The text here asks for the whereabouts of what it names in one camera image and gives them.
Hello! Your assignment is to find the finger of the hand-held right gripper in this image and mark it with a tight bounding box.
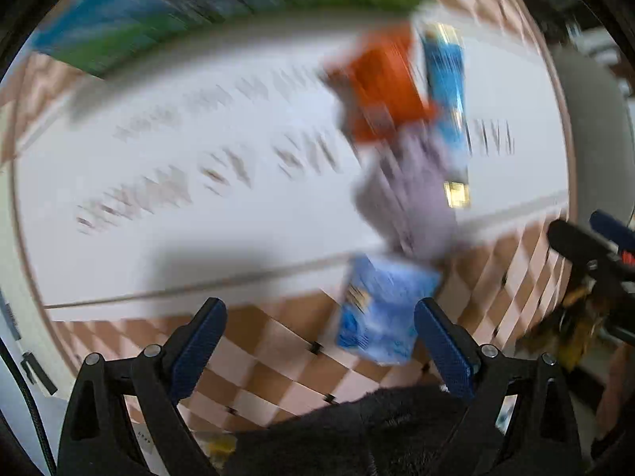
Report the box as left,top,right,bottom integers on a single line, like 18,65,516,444
548,220,635,281
589,210,635,249

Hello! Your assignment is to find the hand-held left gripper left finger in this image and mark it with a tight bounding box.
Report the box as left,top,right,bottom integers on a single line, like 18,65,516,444
57,297,229,476

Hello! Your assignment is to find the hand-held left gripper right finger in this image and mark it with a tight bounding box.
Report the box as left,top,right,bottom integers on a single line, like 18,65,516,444
414,297,582,476

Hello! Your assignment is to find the person's right forearm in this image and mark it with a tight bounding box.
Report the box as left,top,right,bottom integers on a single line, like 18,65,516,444
593,344,635,440

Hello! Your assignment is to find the light blue tissue packet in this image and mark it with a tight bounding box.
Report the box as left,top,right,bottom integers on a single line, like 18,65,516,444
335,254,443,365

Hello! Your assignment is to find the grey cushion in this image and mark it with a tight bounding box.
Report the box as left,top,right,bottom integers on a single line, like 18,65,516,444
552,44,635,231

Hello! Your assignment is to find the pink checkered mat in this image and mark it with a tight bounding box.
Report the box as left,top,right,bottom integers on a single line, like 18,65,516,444
0,0,576,432

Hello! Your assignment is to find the dark grey fluffy cloth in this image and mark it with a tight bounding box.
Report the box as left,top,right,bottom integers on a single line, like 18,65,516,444
225,384,504,476

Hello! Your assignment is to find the purple snack packet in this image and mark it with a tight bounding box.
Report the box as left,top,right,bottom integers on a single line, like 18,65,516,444
351,129,460,263

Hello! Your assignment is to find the white printed mat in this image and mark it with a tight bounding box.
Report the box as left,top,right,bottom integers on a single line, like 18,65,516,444
12,17,570,323

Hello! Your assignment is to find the long blue packet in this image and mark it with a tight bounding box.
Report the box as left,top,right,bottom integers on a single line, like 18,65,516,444
419,24,473,209

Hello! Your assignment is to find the orange snack packet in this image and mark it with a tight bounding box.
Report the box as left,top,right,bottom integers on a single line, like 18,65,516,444
321,25,441,147

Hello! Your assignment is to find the blue green printed box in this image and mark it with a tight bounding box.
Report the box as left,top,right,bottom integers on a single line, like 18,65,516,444
34,0,464,79

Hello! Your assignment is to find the black cable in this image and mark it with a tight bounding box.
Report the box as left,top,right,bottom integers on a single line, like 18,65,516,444
0,337,58,476

